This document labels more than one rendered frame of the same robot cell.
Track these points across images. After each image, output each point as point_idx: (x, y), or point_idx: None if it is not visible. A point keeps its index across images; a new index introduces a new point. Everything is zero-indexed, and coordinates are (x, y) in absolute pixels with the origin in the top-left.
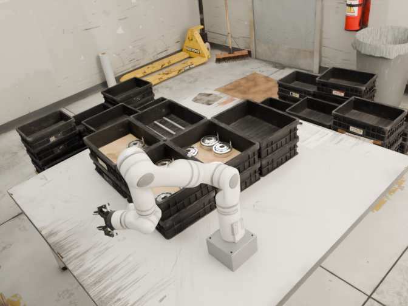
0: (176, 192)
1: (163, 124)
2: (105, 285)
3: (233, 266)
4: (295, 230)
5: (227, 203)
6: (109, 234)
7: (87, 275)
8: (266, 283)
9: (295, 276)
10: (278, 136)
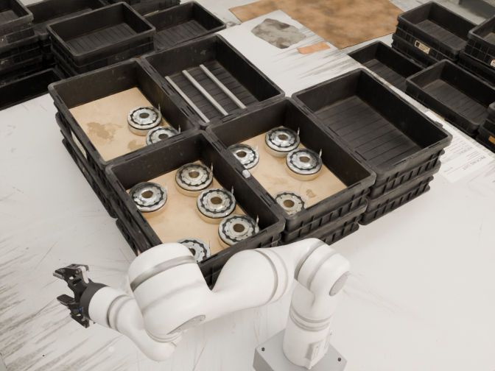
0: (216, 254)
1: (199, 79)
2: None
3: None
4: (409, 349)
5: (316, 316)
6: (80, 320)
7: (28, 370)
8: None
9: None
10: (411, 164)
